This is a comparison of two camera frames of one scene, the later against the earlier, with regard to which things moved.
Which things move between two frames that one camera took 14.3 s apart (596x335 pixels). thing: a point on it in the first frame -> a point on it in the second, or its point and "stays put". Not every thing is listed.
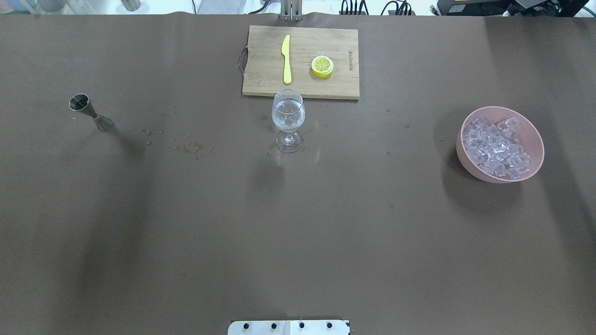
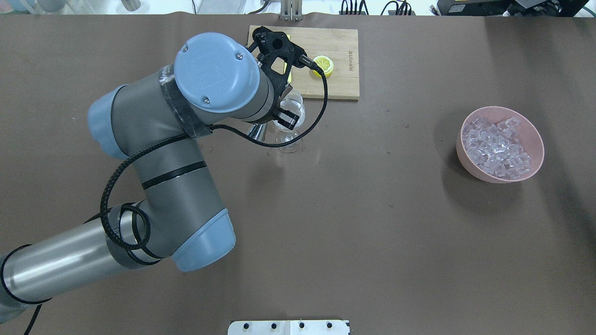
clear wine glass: x=288 y=114 stays put
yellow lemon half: x=322 y=66 stays put
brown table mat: x=140 y=194 stays put
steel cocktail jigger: x=80 y=102 -> x=258 y=132
